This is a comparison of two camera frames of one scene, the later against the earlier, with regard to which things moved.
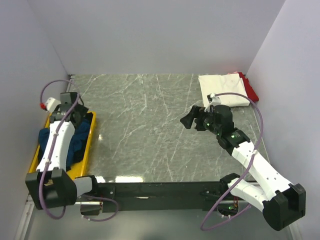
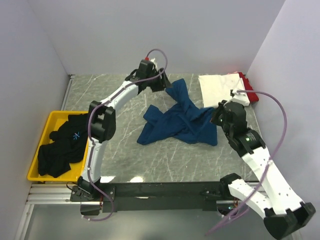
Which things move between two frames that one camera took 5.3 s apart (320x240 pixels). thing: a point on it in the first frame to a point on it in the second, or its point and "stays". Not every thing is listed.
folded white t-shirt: x=219 y=83 stays
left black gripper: x=82 y=111 to x=163 y=83
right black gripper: x=198 y=112 to x=214 y=118
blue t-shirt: x=80 y=133 to x=186 y=120
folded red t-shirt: x=250 y=91 stays
